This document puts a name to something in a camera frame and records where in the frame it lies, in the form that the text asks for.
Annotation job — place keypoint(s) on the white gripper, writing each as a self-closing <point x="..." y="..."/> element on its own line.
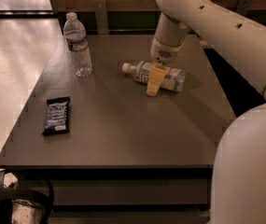
<point x="162" y="52"/>

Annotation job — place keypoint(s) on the blue labelled plastic bottle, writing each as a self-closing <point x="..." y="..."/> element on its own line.
<point x="139" y="71"/>

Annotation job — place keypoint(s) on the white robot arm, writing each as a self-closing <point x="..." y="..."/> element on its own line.
<point x="238" y="193"/>

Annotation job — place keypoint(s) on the clear plastic water bottle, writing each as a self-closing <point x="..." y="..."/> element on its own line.
<point x="78" y="46"/>

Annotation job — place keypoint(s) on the dark blue snack packet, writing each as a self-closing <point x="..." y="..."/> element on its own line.
<point x="57" y="117"/>

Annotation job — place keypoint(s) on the dark table drawer unit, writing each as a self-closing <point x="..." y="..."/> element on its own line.
<point x="129" y="195"/>

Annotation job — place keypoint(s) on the black chair base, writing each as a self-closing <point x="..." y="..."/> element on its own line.
<point x="9" y="195"/>

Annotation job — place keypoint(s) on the left metal wall bracket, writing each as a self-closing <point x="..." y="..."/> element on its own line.
<point x="101" y="17"/>

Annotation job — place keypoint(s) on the metal wall bracket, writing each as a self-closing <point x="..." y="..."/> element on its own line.
<point x="243" y="6"/>
<point x="101" y="17"/>

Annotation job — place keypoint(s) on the right metal wall bracket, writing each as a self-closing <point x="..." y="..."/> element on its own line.
<point x="243" y="6"/>

